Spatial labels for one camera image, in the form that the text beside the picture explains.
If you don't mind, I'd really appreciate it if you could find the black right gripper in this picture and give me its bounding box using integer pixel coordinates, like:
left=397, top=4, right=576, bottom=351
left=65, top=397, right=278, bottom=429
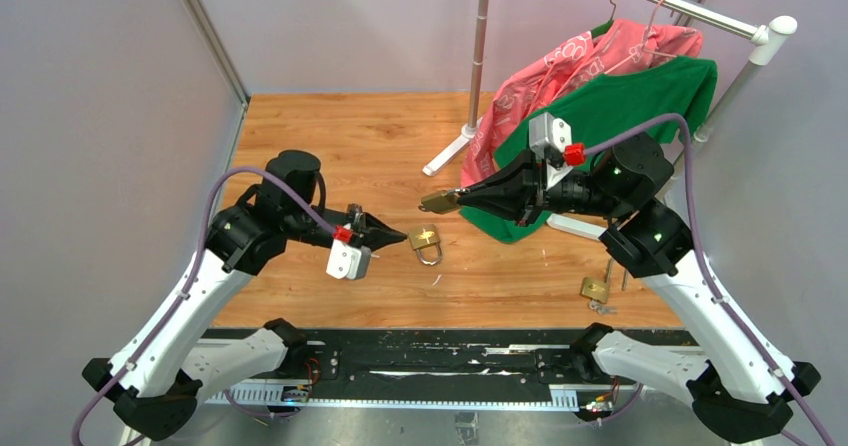
left=457, top=148, right=627, bottom=227

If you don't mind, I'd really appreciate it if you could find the large brass padlock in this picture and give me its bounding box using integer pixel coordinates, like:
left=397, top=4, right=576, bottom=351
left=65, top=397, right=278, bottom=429
left=418, top=189, right=460, bottom=215

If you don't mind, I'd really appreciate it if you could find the small brass padlock with key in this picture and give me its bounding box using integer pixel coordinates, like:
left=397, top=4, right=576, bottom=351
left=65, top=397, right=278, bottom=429
left=579, top=259, right=617, bottom=315

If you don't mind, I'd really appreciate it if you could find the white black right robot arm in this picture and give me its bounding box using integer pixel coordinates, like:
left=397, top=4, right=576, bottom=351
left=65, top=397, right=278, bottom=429
left=457, top=132, right=821, bottom=444

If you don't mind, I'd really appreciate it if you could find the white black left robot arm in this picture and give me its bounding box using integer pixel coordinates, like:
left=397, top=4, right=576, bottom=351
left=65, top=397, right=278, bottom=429
left=82, top=150, right=405, bottom=441

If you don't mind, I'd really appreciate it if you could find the pink printed shirt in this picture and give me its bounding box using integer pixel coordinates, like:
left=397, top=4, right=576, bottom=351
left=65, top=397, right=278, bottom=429
left=460, top=19, right=704, bottom=186

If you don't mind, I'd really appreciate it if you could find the metal clothes rack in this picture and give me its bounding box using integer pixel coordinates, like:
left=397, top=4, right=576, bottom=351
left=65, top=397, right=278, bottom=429
left=421, top=0, right=799, bottom=271

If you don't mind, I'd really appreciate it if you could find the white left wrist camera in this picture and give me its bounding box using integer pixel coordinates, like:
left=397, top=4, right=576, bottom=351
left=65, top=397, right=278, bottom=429
left=326, top=240, right=372, bottom=280

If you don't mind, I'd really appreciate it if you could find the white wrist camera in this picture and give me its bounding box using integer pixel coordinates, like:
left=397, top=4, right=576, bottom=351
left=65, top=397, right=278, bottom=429
left=326, top=240, right=372, bottom=280
left=528, top=113, right=572, bottom=167

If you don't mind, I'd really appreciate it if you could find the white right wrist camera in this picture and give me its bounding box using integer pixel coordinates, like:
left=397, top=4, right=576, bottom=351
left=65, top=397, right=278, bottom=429
left=528, top=113, right=572, bottom=167

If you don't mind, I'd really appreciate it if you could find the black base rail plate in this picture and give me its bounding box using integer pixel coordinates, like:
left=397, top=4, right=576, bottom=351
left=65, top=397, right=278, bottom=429
left=241, top=326, right=664, bottom=405

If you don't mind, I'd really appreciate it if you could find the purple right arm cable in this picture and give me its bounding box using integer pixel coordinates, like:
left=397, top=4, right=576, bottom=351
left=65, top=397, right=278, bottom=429
left=563, top=112, right=837, bottom=446

